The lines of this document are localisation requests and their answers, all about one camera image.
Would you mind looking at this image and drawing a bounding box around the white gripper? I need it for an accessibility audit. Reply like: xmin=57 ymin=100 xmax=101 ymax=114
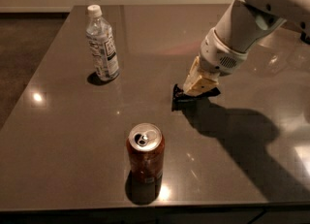
xmin=183 ymin=28 xmax=248 ymax=97

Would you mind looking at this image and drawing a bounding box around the black rxbar chocolate bar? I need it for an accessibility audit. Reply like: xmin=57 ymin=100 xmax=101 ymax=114
xmin=171 ymin=84 xmax=220 ymax=111

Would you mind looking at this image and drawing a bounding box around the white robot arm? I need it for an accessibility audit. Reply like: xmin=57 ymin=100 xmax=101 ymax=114
xmin=183 ymin=0 xmax=310 ymax=97

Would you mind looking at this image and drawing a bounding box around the red coke can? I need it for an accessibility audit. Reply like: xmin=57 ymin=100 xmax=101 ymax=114
xmin=126 ymin=123 xmax=165 ymax=183

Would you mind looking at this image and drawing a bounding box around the clear plastic water bottle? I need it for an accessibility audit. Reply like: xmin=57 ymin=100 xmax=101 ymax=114
xmin=86 ymin=5 xmax=119 ymax=81

